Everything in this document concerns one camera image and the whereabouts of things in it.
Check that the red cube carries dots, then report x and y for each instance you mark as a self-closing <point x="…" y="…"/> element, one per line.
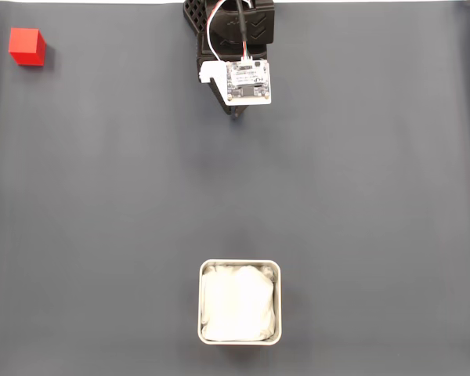
<point x="23" y="41"/>

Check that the square white metal box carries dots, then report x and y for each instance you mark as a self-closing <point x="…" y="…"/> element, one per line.
<point x="200" y="301"/>

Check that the dark grey table mat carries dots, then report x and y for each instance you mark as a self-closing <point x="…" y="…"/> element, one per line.
<point x="356" y="176"/>

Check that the white crumpled cloth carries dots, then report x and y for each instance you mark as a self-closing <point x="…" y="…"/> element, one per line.
<point x="239" y="301"/>

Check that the white-mounted camera circuit board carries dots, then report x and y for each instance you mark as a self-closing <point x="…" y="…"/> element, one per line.
<point x="246" y="82"/>

